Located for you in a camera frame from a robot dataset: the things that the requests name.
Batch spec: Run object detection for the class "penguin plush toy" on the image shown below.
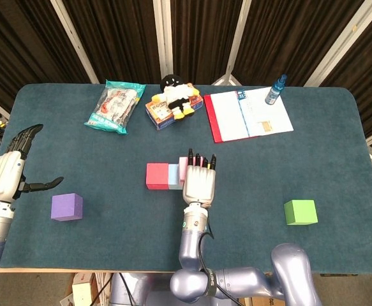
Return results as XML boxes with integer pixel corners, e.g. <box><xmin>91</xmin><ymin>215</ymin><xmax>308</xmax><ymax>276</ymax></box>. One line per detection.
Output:
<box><xmin>151</xmin><ymin>75</ymin><xmax>200</xmax><ymax>121</ymax></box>

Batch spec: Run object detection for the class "light blue foam cube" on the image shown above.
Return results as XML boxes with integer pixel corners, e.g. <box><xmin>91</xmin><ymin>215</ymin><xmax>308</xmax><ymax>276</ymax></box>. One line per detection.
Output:
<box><xmin>167</xmin><ymin>164</ymin><xmax>184</xmax><ymax>191</ymax></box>

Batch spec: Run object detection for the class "purple foam cube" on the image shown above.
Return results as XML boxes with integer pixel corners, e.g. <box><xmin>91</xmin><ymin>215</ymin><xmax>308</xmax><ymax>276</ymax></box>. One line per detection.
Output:
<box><xmin>50</xmin><ymin>193</ymin><xmax>84</xmax><ymax>222</ymax></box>

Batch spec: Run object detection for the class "blue cardboard box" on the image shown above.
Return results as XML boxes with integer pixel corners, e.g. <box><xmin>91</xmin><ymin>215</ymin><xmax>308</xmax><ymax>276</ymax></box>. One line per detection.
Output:
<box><xmin>145</xmin><ymin>82</ymin><xmax>204</xmax><ymax>131</ymax></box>

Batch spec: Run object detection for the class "brown cardboard box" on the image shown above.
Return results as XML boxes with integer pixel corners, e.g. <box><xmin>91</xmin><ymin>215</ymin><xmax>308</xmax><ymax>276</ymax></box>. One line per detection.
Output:
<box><xmin>248</xmin><ymin>296</ymin><xmax>285</xmax><ymax>306</ymax></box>

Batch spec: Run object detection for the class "teal snack bag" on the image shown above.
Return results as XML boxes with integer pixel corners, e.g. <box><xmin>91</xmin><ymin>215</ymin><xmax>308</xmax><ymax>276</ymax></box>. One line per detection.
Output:
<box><xmin>84</xmin><ymin>79</ymin><xmax>147</xmax><ymax>135</ymax></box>

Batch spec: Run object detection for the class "red foam cube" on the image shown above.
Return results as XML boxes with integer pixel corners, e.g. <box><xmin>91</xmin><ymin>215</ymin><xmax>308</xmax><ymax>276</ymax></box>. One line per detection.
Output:
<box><xmin>145</xmin><ymin>163</ymin><xmax>170</xmax><ymax>191</ymax></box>

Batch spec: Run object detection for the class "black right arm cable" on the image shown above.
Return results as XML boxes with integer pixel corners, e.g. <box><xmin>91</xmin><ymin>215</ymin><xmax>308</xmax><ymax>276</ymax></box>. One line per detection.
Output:
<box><xmin>197</xmin><ymin>216</ymin><xmax>237</xmax><ymax>306</ymax></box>

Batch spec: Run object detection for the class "green foam cube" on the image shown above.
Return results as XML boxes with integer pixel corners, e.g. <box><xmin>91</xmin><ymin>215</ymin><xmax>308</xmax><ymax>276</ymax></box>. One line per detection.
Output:
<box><xmin>283</xmin><ymin>200</ymin><xmax>318</xmax><ymax>226</ymax></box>

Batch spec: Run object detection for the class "teal felt table mat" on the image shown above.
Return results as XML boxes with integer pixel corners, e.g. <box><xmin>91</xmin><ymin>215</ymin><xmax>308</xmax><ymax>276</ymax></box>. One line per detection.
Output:
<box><xmin>0</xmin><ymin>83</ymin><xmax>372</xmax><ymax>274</ymax></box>

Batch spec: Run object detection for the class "lavender robot torso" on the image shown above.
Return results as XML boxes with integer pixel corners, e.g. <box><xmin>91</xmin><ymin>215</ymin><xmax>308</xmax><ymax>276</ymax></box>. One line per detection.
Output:
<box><xmin>108</xmin><ymin>272</ymin><xmax>239</xmax><ymax>306</ymax></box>

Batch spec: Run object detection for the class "open red folder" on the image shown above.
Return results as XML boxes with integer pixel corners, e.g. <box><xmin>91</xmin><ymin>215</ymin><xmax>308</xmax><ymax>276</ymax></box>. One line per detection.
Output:
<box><xmin>203</xmin><ymin>86</ymin><xmax>294</xmax><ymax>143</ymax></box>

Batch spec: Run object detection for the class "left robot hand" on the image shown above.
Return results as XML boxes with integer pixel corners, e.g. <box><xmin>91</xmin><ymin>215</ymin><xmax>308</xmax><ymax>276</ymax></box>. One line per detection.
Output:
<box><xmin>0</xmin><ymin>123</ymin><xmax>65</xmax><ymax>203</ymax></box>

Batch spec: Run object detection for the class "blue spray bottle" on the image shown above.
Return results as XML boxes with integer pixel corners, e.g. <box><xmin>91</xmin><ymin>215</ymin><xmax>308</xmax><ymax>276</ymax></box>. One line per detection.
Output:
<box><xmin>265</xmin><ymin>74</ymin><xmax>288</xmax><ymax>105</ymax></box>

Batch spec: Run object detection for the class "white carton box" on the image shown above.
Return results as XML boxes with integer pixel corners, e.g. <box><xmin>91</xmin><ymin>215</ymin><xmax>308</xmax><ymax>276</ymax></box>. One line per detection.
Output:
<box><xmin>71</xmin><ymin>273</ymin><xmax>98</xmax><ymax>306</ymax></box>

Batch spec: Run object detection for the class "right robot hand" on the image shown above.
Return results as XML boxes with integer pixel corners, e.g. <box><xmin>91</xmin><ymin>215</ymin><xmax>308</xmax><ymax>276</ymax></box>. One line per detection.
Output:
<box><xmin>181</xmin><ymin>148</ymin><xmax>218</xmax><ymax>210</ymax></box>

